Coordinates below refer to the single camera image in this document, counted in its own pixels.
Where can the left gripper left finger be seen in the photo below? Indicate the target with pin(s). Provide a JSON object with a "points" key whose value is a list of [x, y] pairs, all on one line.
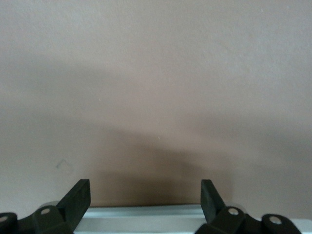
{"points": [[73, 202]]}

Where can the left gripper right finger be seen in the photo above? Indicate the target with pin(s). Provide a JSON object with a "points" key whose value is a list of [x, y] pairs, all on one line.
{"points": [[209, 202]]}

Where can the brown table cover sheet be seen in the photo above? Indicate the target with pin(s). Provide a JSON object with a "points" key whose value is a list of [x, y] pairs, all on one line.
{"points": [[156, 73]]}

